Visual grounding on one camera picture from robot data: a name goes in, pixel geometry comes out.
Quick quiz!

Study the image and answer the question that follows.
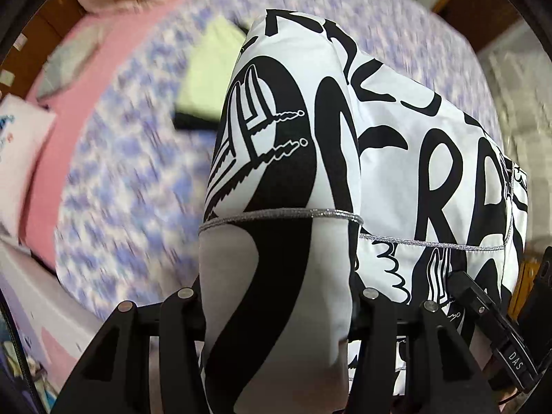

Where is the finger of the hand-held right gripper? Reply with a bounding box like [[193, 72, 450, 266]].
[[446, 271, 542, 395], [515, 256, 552, 346]]

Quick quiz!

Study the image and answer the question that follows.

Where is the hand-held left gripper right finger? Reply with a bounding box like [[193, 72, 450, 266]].
[[347, 287, 490, 414]]

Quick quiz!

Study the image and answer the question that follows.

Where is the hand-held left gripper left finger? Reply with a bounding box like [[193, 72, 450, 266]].
[[51, 287, 210, 414]]

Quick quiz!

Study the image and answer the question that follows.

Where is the black and white printed garment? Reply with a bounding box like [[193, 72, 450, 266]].
[[198, 8, 530, 414]]

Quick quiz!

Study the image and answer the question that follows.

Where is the purple floral blanket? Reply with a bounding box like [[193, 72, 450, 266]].
[[54, 0, 505, 324]]

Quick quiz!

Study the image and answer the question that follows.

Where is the white printed pillow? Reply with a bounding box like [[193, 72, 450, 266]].
[[0, 95, 58, 234]]

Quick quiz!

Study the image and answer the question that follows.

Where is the green and black folded garment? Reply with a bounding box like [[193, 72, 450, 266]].
[[172, 15, 248, 131]]

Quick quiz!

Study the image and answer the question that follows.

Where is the pink bed sheet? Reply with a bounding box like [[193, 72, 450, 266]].
[[19, 0, 225, 264]]

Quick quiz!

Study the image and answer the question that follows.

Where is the grey cloth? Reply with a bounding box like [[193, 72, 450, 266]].
[[37, 23, 104, 101]]

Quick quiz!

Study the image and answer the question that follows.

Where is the brown wooden door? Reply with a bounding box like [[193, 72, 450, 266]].
[[431, 0, 522, 55]]

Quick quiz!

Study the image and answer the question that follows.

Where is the brown wooden headboard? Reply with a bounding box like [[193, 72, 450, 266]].
[[0, 0, 87, 96]]

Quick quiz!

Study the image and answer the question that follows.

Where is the white bed frame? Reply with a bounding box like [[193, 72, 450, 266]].
[[0, 237, 104, 380]]

